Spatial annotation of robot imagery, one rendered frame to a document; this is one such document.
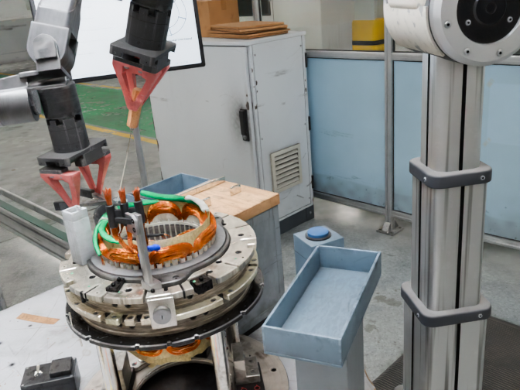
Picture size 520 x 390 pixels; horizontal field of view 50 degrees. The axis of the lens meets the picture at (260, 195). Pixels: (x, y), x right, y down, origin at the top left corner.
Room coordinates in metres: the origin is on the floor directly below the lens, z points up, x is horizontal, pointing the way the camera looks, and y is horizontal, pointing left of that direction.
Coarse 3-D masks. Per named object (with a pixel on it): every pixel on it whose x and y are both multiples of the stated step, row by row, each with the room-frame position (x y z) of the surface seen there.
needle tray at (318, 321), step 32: (320, 256) 0.85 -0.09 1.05; (352, 256) 0.83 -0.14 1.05; (288, 288) 0.72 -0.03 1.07; (320, 288) 0.78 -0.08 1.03; (352, 288) 0.77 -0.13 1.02; (288, 320) 0.70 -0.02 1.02; (320, 320) 0.69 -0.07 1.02; (352, 320) 0.64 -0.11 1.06; (288, 352) 0.62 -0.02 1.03; (320, 352) 0.60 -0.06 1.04; (352, 352) 0.69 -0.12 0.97; (320, 384) 0.68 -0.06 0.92; (352, 384) 0.68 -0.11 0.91
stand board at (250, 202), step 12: (204, 192) 1.17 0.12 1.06; (216, 192) 1.16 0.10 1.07; (228, 192) 1.15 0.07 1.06; (240, 192) 1.15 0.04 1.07; (252, 192) 1.14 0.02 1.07; (264, 192) 1.13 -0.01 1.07; (216, 204) 1.08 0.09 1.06; (228, 204) 1.08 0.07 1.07; (240, 204) 1.07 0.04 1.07; (252, 204) 1.07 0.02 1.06; (264, 204) 1.08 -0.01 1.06; (276, 204) 1.11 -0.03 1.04; (240, 216) 1.03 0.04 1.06; (252, 216) 1.05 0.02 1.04
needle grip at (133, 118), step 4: (136, 88) 0.83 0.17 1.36; (140, 88) 0.84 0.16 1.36; (132, 92) 0.83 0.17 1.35; (136, 92) 0.82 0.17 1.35; (132, 96) 0.83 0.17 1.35; (136, 96) 0.82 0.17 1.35; (140, 108) 0.83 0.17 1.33; (128, 112) 0.84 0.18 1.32; (132, 112) 0.83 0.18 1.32; (136, 112) 0.83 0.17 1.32; (140, 112) 0.84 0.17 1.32; (128, 116) 0.83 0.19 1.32; (132, 116) 0.83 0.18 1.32; (136, 116) 0.83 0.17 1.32; (128, 120) 0.83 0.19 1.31; (132, 120) 0.83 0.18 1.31; (136, 120) 0.83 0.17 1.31; (128, 124) 0.83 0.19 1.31; (132, 124) 0.83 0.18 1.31; (136, 124) 0.83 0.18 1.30
